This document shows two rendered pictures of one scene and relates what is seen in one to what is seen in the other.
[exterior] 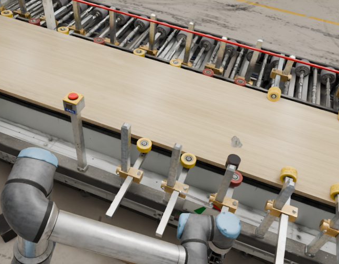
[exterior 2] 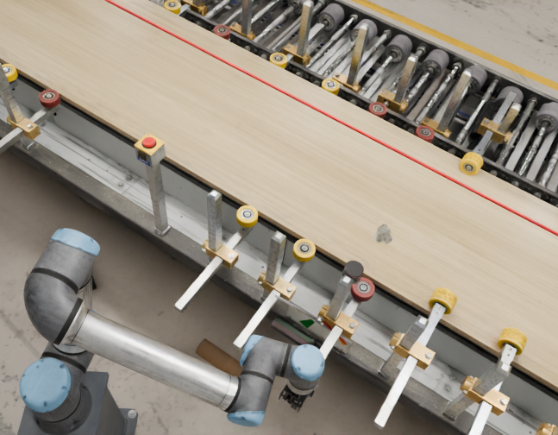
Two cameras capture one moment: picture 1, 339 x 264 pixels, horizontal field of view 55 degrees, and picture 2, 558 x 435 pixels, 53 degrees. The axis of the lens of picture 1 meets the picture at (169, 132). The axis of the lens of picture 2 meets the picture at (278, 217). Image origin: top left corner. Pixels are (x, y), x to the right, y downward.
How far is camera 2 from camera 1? 0.48 m
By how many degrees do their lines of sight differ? 12
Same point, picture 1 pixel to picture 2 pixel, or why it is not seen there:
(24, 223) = (44, 323)
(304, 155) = (483, 273)
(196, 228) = (263, 358)
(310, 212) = (471, 358)
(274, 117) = (460, 203)
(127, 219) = (226, 303)
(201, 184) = (324, 283)
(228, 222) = (306, 359)
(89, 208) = (177, 277)
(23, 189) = (48, 283)
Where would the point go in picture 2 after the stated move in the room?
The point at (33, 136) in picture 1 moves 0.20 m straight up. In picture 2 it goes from (106, 169) to (97, 139)
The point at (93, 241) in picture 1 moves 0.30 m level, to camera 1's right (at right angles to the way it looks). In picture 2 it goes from (122, 355) to (241, 400)
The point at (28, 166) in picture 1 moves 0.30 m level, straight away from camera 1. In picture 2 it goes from (59, 255) to (51, 158)
